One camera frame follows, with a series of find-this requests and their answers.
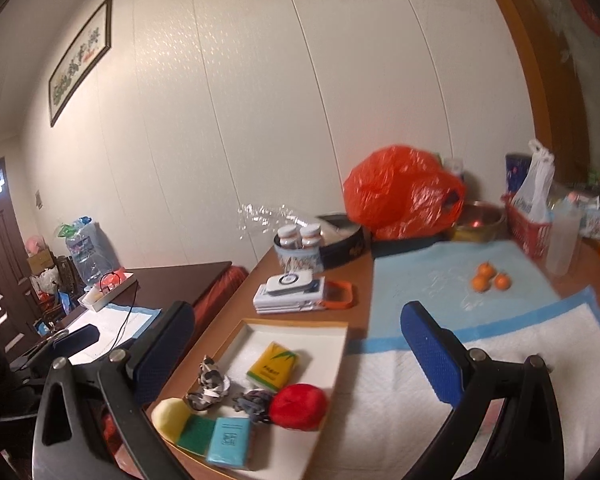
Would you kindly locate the light blue absorbent pad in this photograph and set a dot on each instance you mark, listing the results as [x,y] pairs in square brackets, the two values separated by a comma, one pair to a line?
[420,285]

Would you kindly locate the white flat device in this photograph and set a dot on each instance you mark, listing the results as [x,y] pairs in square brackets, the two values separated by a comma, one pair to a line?
[289,283]

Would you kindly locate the framed wall picture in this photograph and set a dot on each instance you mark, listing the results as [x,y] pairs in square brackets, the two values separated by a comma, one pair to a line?
[80,60]

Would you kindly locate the white plastic bag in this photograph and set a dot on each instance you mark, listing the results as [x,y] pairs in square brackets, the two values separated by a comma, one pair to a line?
[535,185]

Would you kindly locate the yellow tissue packet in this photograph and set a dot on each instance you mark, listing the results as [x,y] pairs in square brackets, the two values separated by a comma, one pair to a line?
[271,366]

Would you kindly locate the pale yellow soft toy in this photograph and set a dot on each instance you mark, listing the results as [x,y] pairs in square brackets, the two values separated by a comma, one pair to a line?
[170,420]

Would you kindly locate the printed pill bottle box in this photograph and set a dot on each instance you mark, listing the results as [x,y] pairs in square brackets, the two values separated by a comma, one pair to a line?
[297,261]

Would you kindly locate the white pad on dark table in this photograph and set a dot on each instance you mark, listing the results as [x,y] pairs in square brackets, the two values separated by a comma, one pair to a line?
[110,322]

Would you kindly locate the orange plastic bag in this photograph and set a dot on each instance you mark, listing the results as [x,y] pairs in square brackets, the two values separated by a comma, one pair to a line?
[400,195]

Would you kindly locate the blue tissue packet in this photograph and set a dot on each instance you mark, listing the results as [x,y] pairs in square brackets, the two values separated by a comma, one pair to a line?
[230,442]

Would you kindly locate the black round tin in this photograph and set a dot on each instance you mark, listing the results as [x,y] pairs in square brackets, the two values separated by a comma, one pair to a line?
[345,250]

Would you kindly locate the stack of white boxes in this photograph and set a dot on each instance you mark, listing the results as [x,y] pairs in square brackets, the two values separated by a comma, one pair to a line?
[285,304]

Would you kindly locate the brown wooden door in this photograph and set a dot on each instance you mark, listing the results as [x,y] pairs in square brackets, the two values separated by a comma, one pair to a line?
[2,240]

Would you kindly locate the wooden window frame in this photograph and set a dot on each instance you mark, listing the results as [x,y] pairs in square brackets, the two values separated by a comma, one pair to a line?
[560,100]

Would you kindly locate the orange framed case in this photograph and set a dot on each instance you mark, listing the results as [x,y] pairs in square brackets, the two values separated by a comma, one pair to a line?
[349,295]

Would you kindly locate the red plush ball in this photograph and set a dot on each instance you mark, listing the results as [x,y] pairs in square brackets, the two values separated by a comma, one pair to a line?
[300,407]

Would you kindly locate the pill bottle white cap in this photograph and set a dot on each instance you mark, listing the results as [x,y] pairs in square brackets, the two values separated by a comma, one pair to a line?
[288,237]
[310,236]

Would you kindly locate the white absorbent pad blue border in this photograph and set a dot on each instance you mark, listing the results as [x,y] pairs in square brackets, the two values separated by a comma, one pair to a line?
[405,400]

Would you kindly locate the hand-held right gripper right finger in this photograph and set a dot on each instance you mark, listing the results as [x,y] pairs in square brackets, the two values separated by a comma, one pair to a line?
[430,345]

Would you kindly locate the white wooden tray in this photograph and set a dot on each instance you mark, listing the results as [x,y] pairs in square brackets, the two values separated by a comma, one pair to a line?
[300,340]

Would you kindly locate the yellow green sponge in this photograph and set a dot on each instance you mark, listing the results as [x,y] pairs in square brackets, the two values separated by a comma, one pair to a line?
[196,435]

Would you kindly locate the small orange fruit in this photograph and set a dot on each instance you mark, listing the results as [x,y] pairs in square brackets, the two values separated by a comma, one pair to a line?
[480,282]
[502,281]
[486,270]

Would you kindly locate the white box with red items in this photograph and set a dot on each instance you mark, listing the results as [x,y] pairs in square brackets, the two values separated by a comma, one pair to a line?
[105,292]

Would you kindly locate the dark wooden table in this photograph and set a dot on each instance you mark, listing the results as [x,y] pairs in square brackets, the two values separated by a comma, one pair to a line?
[180,280]

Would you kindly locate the red plastic basket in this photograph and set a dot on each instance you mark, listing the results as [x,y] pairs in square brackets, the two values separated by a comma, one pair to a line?
[530,237]

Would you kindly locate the clear plastic wrap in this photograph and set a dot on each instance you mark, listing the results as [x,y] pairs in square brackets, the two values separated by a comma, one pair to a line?
[260,220]

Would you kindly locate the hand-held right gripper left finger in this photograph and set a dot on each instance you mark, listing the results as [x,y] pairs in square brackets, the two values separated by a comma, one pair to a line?
[165,350]

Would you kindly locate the cardboard box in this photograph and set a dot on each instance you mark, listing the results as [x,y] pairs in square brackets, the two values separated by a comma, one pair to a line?
[41,261]

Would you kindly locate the dark blue can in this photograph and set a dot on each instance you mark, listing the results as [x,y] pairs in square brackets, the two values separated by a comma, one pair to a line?
[516,172]

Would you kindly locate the metal bowl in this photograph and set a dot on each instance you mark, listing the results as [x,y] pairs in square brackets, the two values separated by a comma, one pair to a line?
[480,225]

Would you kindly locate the red cloth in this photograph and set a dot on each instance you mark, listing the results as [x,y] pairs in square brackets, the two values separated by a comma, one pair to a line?
[222,295]

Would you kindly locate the black white patterned cloth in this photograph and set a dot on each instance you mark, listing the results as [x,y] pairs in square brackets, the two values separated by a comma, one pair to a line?
[207,385]

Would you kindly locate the large water jug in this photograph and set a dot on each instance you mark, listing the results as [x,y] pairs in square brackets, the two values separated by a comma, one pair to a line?
[92,255]

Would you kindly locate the translucent plastic bottle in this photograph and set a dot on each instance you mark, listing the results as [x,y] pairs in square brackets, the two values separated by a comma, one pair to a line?
[562,240]

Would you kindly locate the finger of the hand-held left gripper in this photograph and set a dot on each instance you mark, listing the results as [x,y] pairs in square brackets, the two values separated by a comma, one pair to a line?
[77,337]

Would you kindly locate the dark grey scrunchie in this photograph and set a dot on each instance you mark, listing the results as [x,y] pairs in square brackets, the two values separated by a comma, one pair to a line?
[252,405]

